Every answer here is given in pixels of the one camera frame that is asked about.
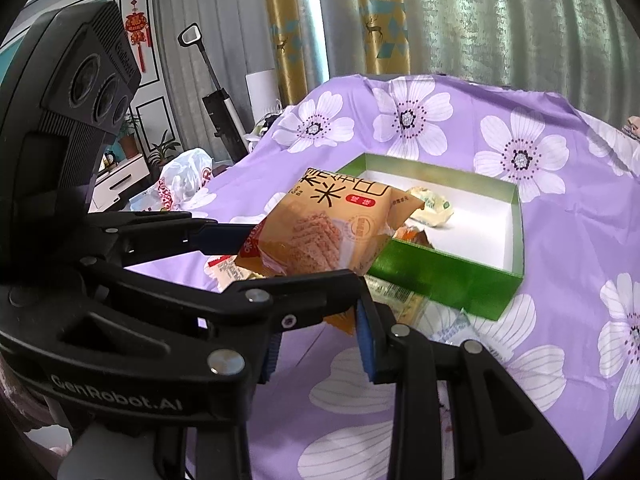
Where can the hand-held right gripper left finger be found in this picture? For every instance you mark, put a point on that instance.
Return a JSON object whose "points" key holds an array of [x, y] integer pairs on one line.
{"points": [[273, 357]]}

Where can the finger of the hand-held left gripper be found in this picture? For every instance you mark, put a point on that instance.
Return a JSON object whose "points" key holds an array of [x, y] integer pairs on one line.
{"points": [[225, 237], [300, 295]]}

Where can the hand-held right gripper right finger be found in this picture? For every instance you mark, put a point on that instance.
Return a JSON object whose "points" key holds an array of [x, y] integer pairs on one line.
{"points": [[365, 345]]}

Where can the red white snack packet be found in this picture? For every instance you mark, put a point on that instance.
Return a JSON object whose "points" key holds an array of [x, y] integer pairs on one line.
{"points": [[227, 270]]}

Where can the orange rice cracker packet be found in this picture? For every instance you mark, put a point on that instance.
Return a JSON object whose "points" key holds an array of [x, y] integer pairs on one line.
{"points": [[320, 230]]}

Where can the green cardboard box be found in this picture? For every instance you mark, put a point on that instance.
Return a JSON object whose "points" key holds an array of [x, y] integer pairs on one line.
{"points": [[450, 280]]}

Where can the pale green snack packet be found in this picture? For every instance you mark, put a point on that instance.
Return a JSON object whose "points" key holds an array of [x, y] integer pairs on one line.
{"points": [[395, 300]]}

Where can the potted plant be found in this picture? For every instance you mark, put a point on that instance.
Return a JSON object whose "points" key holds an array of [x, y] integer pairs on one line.
{"points": [[162, 152], [129, 142]]}

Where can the white red plastic bag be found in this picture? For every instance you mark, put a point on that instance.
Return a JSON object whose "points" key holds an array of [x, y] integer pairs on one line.
{"points": [[187, 175]]}

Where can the white low cabinet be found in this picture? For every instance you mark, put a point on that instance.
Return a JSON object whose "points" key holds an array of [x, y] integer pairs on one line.
{"points": [[120, 175]]}

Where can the light blue white snack packet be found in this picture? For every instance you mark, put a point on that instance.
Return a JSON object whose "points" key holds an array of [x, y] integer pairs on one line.
{"points": [[457, 330]]}

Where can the black white upright vacuum cleaner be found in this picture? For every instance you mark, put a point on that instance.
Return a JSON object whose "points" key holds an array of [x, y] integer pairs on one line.
{"points": [[225, 120]]}

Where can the small orange snack packet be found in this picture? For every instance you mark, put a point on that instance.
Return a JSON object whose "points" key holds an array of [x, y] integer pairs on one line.
{"points": [[412, 236]]}

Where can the white board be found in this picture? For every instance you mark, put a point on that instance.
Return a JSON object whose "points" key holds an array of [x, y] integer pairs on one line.
{"points": [[262, 95]]}

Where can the yellow white snack packet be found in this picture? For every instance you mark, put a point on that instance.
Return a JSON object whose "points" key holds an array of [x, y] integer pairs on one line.
{"points": [[430, 207]]}

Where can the purple floral bedsheet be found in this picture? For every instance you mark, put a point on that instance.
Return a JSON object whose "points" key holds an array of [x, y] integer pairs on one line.
{"points": [[550, 260]]}

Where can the gold deer print curtain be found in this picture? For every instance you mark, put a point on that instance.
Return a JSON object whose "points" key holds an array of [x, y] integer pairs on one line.
{"points": [[285, 20]]}

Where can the grey green curtain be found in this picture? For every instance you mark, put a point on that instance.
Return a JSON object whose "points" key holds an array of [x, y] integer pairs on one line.
{"points": [[500, 20]]}

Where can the pile of patterned clothes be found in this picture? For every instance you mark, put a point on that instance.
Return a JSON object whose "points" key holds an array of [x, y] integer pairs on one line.
{"points": [[634, 127]]}

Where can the red knot wall ornament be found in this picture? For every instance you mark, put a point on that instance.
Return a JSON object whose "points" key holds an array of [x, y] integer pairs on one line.
{"points": [[136, 27]]}

